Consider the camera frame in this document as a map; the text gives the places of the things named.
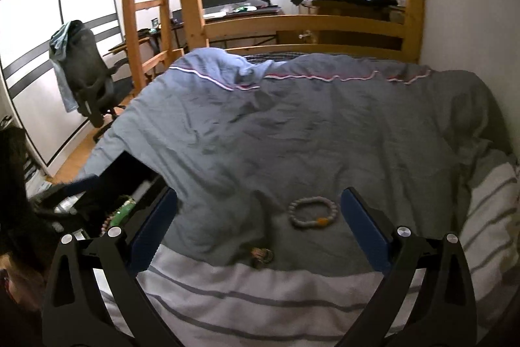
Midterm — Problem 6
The blue cloth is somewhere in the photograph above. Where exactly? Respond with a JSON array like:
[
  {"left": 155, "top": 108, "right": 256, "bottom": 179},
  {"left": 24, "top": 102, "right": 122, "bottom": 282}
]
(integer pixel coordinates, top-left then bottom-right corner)
[{"left": 49, "top": 22, "right": 83, "bottom": 113}]

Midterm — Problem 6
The wooden bunk ladder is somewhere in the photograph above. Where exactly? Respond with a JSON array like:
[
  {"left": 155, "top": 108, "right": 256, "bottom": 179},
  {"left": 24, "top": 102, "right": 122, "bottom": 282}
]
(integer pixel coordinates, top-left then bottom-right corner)
[{"left": 121, "top": 0, "right": 172, "bottom": 89}]

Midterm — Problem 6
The white striped bed sheet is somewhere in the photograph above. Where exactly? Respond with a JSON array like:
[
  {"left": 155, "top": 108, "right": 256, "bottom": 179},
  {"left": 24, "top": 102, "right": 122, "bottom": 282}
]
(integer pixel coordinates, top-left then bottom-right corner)
[{"left": 97, "top": 162, "right": 520, "bottom": 347}]

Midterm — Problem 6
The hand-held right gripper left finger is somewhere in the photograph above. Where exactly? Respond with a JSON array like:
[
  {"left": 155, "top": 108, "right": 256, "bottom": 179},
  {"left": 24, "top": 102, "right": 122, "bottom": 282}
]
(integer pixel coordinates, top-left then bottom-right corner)
[{"left": 41, "top": 188, "right": 181, "bottom": 347}]

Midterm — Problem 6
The pink beaded bracelet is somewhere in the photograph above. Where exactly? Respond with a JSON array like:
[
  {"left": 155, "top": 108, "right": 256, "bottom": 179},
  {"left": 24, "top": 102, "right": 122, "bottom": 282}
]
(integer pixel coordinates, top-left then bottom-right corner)
[{"left": 99, "top": 210, "right": 113, "bottom": 238}]

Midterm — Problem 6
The person's left forearm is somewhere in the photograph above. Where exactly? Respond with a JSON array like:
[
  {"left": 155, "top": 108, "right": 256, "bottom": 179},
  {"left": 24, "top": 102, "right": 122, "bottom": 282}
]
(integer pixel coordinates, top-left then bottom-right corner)
[{"left": 0, "top": 127, "right": 49, "bottom": 274}]

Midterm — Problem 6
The grey duvet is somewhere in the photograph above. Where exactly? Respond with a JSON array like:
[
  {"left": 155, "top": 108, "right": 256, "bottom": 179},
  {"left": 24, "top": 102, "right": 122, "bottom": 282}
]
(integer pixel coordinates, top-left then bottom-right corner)
[{"left": 77, "top": 48, "right": 513, "bottom": 277}]

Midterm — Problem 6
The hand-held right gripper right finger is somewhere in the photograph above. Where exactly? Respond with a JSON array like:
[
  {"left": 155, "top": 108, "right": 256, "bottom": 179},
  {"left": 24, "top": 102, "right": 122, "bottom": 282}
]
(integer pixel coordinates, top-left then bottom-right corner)
[{"left": 340, "top": 186, "right": 478, "bottom": 347}]

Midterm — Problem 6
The wooden bunk bed frame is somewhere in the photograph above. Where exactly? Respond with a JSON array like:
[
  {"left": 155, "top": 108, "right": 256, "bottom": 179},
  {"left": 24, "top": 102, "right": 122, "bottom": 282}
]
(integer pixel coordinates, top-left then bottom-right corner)
[{"left": 121, "top": 0, "right": 425, "bottom": 88}]

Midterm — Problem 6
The white sliding wardrobe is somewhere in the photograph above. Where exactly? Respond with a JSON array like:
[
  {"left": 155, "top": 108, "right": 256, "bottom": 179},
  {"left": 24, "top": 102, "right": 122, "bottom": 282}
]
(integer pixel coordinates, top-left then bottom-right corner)
[{"left": 0, "top": 0, "right": 127, "bottom": 179}]

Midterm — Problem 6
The black office chair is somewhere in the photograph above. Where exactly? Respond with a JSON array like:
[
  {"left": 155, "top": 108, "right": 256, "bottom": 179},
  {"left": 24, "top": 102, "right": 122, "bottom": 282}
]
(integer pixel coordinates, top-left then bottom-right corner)
[{"left": 49, "top": 20, "right": 136, "bottom": 141}]

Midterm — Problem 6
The wooden dresser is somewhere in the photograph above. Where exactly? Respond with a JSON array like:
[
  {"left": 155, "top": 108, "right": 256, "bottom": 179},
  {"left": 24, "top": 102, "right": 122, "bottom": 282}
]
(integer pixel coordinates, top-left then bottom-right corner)
[{"left": 298, "top": 0, "right": 407, "bottom": 45}]

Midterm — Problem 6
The black jewelry box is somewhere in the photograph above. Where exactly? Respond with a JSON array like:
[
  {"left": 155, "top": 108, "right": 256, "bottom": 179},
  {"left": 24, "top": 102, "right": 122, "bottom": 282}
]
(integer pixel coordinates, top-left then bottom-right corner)
[{"left": 77, "top": 151, "right": 176, "bottom": 247}]

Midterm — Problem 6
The white beaded bracelet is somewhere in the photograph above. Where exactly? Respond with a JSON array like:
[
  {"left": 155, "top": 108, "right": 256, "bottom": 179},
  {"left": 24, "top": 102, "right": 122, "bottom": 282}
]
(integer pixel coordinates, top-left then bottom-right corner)
[{"left": 288, "top": 197, "right": 338, "bottom": 228}]

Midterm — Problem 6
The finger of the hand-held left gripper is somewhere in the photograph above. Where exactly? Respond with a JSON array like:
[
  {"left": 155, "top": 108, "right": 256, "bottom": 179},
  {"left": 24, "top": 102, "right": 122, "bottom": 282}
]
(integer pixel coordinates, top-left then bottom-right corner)
[{"left": 30, "top": 174, "right": 102, "bottom": 221}]

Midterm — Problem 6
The green bangle bracelet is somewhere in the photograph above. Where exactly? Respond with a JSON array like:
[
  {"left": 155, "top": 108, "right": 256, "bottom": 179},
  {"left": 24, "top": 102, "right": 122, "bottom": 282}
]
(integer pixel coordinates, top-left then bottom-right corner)
[{"left": 109, "top": 199, "right": 137, "bottom": 228}]

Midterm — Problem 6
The dark desk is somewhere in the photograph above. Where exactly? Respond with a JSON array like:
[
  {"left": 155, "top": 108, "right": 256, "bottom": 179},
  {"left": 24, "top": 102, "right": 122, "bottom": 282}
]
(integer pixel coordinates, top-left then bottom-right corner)
[{"left": 109, "top": 5, "right": 286, "bottom": 54}]

